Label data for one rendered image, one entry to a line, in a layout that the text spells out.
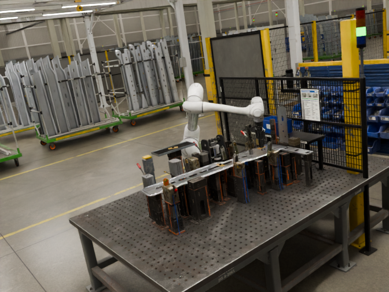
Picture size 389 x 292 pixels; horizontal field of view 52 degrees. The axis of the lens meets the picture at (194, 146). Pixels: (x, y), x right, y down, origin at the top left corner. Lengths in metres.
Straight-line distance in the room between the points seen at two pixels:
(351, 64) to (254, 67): 2.45
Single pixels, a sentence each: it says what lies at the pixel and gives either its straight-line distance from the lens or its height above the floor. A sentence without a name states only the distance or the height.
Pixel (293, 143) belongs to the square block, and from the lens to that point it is 3.63.
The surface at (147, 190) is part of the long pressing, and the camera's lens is 3.02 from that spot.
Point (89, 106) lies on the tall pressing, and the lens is 10.32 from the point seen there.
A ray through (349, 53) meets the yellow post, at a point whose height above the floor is 1.74.
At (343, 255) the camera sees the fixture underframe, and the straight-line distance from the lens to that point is 3.68.
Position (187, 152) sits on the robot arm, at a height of 0.97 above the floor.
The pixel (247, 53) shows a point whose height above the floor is 1.71.
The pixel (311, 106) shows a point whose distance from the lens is 3.81.
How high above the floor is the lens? 2.06
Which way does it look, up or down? 15 degrees down
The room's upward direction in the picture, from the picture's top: 9 degrees counter-clockwise
